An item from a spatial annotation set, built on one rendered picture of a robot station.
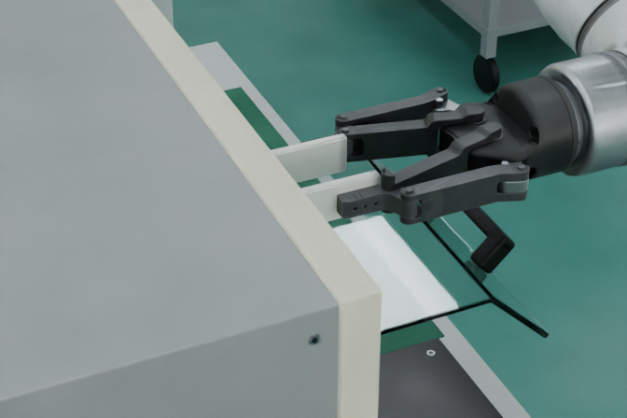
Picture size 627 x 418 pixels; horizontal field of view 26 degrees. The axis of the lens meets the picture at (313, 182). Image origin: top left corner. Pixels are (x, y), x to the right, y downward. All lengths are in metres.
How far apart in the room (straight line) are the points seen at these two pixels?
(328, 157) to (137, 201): 0.30
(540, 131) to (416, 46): 2.69
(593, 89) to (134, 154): 0.40
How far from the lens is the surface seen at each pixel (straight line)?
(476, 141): 0.99
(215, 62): 2.04
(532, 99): 1.02
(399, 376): 1.43
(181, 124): 0.78
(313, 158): 0.99
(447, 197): 0.95
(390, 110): 1.04
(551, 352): 2.68
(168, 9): 2.50
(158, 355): 0.62
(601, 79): 1.04
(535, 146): 1.01
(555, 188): 3.14
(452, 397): 1.41
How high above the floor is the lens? 1.72
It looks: 34 degrees down
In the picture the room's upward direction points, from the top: straight up
